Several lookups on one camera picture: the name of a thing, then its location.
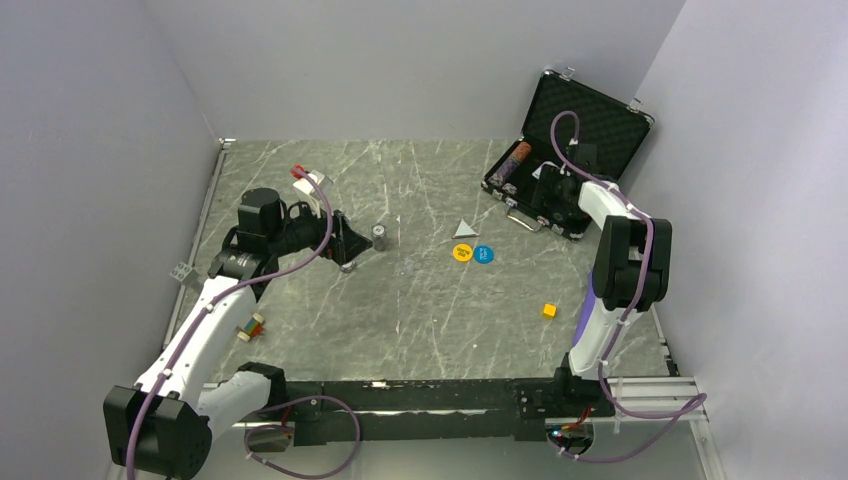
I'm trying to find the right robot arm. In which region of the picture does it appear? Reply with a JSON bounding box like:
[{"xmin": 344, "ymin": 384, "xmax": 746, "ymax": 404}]
[{"xmin": 552, "ymin": 145, "xmax": 673, "ymax": 380}]

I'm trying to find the black aluminium poker case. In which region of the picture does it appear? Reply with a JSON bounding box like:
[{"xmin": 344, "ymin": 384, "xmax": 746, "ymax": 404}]
[{"xmin": 480, "ymin": 70, "xmax": 655, "ymax": 240}]

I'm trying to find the colourful wooden toy block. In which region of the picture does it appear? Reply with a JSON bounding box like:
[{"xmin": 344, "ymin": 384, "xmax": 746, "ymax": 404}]
[{"xmin": 236, "ymin": 313, "xmax": 265, "ymax": 342}]

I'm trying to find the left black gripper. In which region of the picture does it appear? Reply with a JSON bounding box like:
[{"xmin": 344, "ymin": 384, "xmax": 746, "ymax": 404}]
[{"xmin": 268, "ymin": 194, "xmax": 372, "ymax": 265}]

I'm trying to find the purple orange chip row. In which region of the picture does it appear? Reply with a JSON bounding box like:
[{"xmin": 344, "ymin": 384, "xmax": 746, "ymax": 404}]
[{"xmin": 486, "ymin": 141, "xmax": 532, "ymax": 195}]

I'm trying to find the blue round button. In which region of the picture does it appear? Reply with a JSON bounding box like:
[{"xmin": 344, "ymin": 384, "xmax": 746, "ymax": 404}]
[{"xmin": 473, "ymin": 245, "xmax": 495, "ymax": 264}]

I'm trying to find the yellow round button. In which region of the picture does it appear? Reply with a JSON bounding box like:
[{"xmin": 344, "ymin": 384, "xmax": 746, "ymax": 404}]
[{"xmin": 452, "ymin": 243, "xmax": 474, "ymax": 263}]

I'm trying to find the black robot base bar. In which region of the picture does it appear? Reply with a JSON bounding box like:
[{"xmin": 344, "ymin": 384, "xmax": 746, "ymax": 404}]
[{"xmin": 243, "ymin": 374, "xmax": 614, "ymax": 446}]

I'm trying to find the white triangle dealer piece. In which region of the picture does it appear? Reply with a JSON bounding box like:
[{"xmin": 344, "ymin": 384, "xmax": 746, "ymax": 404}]
[{"xmin": 452, "ymin": 219, "xmax": 479, "ymax": 239}]

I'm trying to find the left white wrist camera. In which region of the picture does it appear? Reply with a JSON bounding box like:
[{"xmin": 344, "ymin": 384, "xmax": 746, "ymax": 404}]
[{"xmin": 290, "ymin": 165, "xmax": 333, "ymax": 217}]

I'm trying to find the yellow cube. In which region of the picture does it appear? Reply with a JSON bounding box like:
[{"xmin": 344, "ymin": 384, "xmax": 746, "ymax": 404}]
[{"xmin": 542, "ymin": 304, "xmax": 558, "ymax": 319}]

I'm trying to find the grey lego brick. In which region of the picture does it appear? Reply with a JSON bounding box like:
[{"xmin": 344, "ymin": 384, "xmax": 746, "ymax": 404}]
[{"xmin": 170, "ymin": 262, "xmax": 199, "ymax": 286}]

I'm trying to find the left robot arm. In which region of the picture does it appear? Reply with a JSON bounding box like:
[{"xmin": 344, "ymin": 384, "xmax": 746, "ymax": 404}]
[{"xmin": 103, "ymin": 188, "xmax": 373, "ymax": 479}]

